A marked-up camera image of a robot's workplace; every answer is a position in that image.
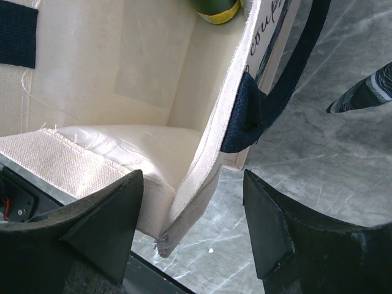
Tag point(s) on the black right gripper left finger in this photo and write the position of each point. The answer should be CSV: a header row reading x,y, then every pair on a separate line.
x,y
76,242

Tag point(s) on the beige canvas tote bag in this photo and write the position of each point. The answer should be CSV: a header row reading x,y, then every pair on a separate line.
x,y
92,90

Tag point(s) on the dark patterned hanging shirt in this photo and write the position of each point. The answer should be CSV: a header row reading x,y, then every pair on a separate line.
x,y
372,91

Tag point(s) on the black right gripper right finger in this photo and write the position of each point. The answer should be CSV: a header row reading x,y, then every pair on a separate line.
x,y
299,250

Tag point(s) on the green glass bottle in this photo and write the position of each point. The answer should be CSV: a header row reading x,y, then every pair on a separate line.
x,y
216,12

